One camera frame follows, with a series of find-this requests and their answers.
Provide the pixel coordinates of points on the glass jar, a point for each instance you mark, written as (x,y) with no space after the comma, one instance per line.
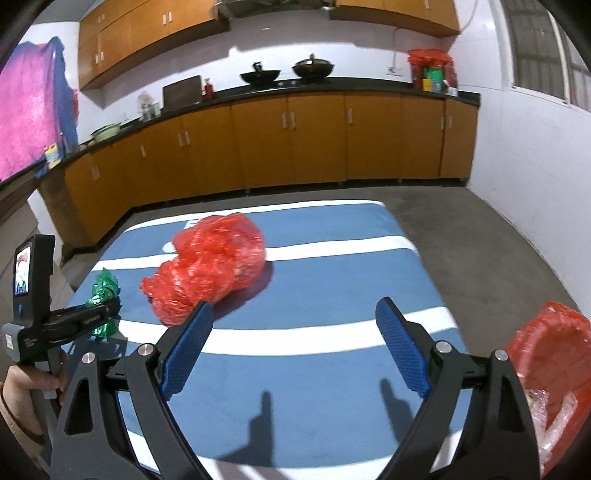
(147,107)

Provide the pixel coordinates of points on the white cup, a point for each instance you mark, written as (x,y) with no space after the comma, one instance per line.
(451,91)

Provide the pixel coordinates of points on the brown cutting board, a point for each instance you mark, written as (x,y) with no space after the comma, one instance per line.
(182,92)

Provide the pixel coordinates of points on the green plastic wrapper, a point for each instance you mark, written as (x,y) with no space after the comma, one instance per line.
(105,284)

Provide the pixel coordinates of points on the blue white striped blanket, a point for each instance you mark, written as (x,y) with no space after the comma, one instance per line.
(323,277)

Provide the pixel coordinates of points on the black open wok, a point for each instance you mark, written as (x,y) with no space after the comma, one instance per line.
(260,76)

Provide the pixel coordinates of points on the wooden base cabinets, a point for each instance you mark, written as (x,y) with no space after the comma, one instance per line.
(314,143)

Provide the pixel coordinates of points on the barred window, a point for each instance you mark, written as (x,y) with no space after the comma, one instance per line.
(545,50)

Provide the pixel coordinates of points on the black kitchen countertop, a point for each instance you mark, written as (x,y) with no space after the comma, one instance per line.
(369,86)

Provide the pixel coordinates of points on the person's left forearm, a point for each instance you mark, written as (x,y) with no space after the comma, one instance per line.
(18,434)

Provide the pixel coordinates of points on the red plastic bin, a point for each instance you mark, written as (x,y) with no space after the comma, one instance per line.
(554,332)

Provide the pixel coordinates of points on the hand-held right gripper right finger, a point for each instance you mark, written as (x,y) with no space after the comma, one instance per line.
(401,350)

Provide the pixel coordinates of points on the red plastic bag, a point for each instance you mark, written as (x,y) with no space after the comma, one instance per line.
(217,258)

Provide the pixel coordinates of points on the black wok with lid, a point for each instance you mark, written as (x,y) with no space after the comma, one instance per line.
(313,69)

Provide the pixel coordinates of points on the person's left hand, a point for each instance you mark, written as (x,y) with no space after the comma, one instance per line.
(25,387)

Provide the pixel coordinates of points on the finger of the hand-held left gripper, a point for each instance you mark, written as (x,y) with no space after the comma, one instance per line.
(85,328)
(87,311)

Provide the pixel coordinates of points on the green box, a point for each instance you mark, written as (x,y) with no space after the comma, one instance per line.
(434,78)

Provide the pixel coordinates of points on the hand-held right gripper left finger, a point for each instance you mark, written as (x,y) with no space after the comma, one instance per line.
(184,350)

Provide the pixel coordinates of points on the pink hanging cloth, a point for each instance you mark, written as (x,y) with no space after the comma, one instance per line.
(23,106)

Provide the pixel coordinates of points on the green basin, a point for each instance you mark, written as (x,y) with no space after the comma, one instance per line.
(106,133)

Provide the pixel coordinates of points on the short wooden wall cabinets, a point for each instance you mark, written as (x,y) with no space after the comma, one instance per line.
(397,14)

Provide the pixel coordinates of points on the red bottle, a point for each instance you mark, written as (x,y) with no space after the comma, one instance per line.
(209,90)

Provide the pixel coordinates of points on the wall power outlet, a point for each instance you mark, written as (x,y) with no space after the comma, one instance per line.
(395,70)

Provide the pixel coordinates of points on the long wooden wall cabinets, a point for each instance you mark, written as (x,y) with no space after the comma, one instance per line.
(138,37)

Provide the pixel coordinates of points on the steel range hood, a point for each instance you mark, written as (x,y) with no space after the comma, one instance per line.
(277,3)

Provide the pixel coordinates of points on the red bag on boxes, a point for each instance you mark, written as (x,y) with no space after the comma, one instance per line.
(429,57)

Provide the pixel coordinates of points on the blue hanging cloth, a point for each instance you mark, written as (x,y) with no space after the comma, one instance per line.
(64,92)

